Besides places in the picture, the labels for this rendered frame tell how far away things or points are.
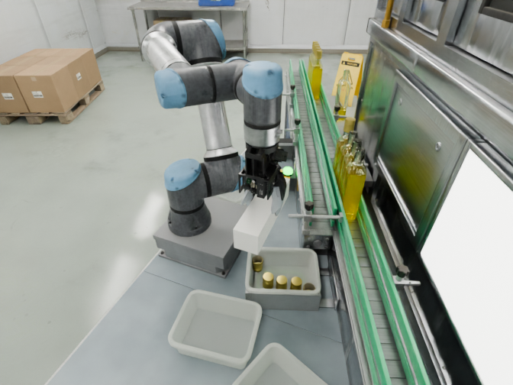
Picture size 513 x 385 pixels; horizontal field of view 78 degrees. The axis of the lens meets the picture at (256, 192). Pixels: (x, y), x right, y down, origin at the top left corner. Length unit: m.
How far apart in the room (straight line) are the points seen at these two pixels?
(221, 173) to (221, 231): 0.21
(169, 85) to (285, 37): 6.26
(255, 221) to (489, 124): 0.50
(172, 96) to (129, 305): 0.69
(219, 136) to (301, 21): 5.91
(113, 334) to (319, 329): 0.59
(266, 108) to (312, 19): 6.26
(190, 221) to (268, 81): 0.61
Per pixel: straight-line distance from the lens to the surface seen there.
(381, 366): 0.76
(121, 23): 7.41
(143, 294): 1.11
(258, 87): 0.59
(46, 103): 4.39
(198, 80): 0.66
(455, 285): 0.81
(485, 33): 0.88
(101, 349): 1.05
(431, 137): 0.91
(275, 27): 6.82
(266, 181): 0.66
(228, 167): 1.01
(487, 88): 0.80
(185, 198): 1.01
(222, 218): 1.14
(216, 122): 1.01
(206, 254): 1.04
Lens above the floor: 1.62
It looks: 38 degrees down
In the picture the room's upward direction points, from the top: straight up
